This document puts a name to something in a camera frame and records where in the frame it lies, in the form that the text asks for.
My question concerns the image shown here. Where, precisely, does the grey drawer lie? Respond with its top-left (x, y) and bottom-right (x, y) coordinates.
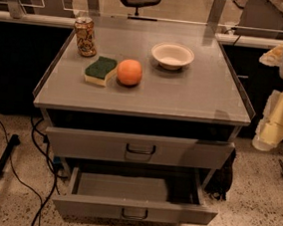
top-left (53, 165), bottom-right (217, 225)
top-left (46, 126), bottom-right (234, 169)

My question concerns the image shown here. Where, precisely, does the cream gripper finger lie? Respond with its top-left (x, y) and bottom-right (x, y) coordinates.
top-left (259, 44), bottom-right (283, 67)
top-left (252, 120), bottom-right (283, 151)

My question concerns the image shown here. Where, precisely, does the gold patterned soda can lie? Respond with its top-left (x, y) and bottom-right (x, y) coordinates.
top-left (74, 16), bottom-right (97, 57)

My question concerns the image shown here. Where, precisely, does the black floor cable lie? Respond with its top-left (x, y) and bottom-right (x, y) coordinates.
top-left (0, 113), bottom-right (74, 226)

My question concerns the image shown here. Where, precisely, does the orange fruit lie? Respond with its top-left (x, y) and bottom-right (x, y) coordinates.
top-left (117, 59), bottom-right (142, 86)

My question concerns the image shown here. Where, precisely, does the green yellow sponge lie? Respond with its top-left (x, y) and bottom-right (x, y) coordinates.
top-left (84, 56), bottom-right (118, 87)

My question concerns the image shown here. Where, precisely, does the white bowl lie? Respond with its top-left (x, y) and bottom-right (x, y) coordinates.
top-left (151, 42), bottom-right (194, 71)

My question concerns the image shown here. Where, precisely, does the grey drawer cabinet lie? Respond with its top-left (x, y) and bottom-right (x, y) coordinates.
top-left (34, 16), bottom-right (255, 183)

